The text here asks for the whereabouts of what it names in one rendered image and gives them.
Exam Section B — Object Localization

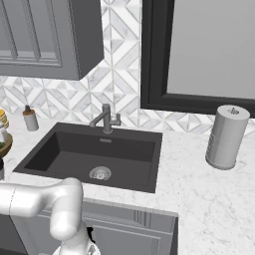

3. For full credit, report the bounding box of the black framed window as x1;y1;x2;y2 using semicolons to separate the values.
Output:
139;0;255;120

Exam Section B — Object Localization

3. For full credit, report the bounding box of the yellow striped jar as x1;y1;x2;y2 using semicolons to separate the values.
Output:
0;110;10;129

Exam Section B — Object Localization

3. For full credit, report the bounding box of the dark grey sink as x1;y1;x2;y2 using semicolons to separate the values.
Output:
12;122;163;194

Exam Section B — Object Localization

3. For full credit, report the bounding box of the grey base cupboard door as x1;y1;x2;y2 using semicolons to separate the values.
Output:
87;221;173;255

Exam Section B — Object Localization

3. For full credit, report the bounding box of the grey base cupboard panel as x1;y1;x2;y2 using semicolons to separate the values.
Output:
12;208;64;255

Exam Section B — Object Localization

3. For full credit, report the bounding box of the grey paper towel roll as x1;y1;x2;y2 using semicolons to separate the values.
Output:
204;105;251;171

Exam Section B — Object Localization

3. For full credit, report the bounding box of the grey tap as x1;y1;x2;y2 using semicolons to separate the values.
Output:
89;103;122;134

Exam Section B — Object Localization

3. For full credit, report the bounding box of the brown bowl with food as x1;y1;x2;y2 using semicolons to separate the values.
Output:
0;127;14;159

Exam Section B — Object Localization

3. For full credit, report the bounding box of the grey soap dispenser bottle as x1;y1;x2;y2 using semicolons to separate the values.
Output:
22;105;40;132

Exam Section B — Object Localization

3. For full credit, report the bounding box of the grey wall cupboard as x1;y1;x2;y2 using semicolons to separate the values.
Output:
0;0;105;82

